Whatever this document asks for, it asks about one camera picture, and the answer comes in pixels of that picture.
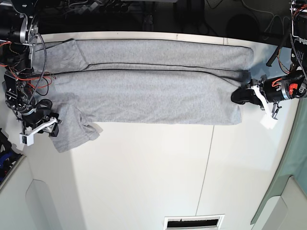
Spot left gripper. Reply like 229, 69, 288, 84
231, 74, 307, 117

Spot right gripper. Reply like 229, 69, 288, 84
14, 99, 59, 137

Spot grey t-shirt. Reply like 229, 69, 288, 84
33, 40, 254, 152

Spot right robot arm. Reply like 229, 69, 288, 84
0, 0, 61, 143

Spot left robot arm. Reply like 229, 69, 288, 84
231, 0, 307, 120

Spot blue cables bundle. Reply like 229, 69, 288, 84
0, 128, 22, 183

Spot white cables on floor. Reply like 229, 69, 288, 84
239, 0, 292, 40

